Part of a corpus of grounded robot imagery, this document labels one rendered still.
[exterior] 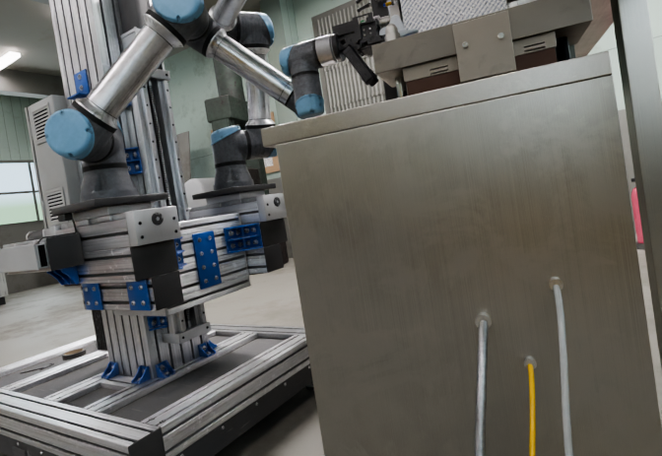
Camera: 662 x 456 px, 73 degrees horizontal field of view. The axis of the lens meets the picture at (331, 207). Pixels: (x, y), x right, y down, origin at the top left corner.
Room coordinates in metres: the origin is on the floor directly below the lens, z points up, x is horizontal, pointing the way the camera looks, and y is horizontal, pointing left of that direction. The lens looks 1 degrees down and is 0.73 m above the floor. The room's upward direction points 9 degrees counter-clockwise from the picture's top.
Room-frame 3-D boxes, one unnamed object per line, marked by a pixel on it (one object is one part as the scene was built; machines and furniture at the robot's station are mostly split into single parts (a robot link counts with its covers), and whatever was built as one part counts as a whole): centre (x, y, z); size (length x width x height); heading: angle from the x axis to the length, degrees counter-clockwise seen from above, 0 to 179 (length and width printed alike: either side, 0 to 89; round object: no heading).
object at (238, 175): (1.70, 0.35, 0.87); 0.15 x 0.15 x 0.10
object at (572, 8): (0.94, -0.35, 1.00); 0.40 x 0.16 x 0.06; 70
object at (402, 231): (2.03, -0.64, 0.43); 2.52 x 0.64 x 0.86; 160
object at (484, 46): (0.85, -0.33, 0.96); 0.10 x 0.03 x 0.11; 70
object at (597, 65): (2.04, -0.62, 0.88); 2.52 x 0.66 x 0.04; 160
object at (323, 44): (1.18, -0.06, 1.11); 0.08 x 0.05 x 0.08; 160
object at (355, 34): (1.15, -0.13, 1.12); 0.12 x 0.08 x 0.09; 70
